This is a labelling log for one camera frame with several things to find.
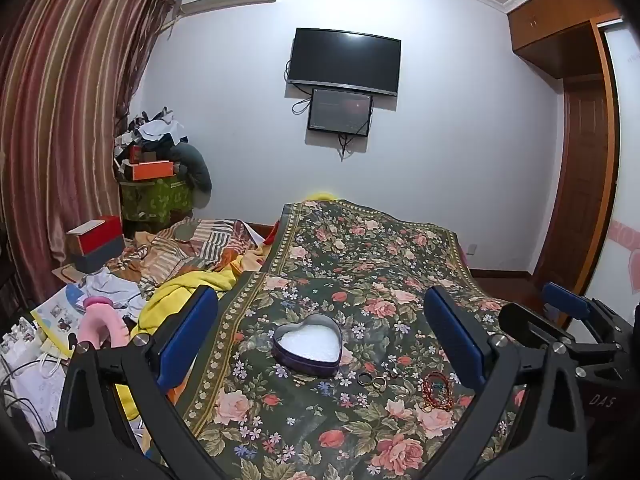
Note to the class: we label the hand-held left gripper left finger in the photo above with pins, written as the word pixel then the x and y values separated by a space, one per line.
pixel 192 320

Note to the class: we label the wooden overhead cabinet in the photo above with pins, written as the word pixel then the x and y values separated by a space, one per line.
pixel 560 15

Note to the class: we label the yellow blanket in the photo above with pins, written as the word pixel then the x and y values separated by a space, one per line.
pixel 170 295

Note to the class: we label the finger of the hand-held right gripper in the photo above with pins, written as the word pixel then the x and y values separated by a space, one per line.
pixel 530 322
pixel 570 302

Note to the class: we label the purple heart-shaped tin box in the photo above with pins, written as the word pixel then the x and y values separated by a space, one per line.
pixel 305 342

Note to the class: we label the striped curtain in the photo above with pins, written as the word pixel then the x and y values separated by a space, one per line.
pixel 60 110

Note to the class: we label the pink plush toy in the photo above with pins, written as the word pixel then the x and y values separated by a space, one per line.
pixel 107 322

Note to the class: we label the small black wall monitor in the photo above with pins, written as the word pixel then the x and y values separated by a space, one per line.
pixel 340 110

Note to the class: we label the black wall television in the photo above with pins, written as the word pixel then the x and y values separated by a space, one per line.
pixel 345 57

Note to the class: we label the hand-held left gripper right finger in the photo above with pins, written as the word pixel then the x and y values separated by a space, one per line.
pixel 452 330

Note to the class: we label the orange box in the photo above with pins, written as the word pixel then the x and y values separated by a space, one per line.
pixel 152 171

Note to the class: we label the pile of clothes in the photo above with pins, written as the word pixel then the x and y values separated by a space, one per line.
pixel 150 130

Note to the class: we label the brown wooden door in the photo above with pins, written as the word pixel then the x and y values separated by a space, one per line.
pixel 575 185

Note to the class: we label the illustrated booklet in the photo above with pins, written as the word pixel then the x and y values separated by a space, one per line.
pixel 55 312

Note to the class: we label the green cloth-covered cabinet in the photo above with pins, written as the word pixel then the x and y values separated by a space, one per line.
pixel 155 200

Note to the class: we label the red box with white lid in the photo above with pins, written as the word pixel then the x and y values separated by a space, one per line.
pixel 102 237

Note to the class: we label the floral blanket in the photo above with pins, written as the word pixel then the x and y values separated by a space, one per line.
pixel 350 260

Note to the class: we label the white cloth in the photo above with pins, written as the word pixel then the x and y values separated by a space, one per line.
pixel 112 287

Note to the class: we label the white wardrobe sliding door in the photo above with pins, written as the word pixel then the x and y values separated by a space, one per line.
pixel 625 160

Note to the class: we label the striped patchwork quilt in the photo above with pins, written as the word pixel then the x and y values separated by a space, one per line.
pixel 200 245

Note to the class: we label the white paper bag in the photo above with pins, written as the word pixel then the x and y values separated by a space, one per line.
pixel 35 385

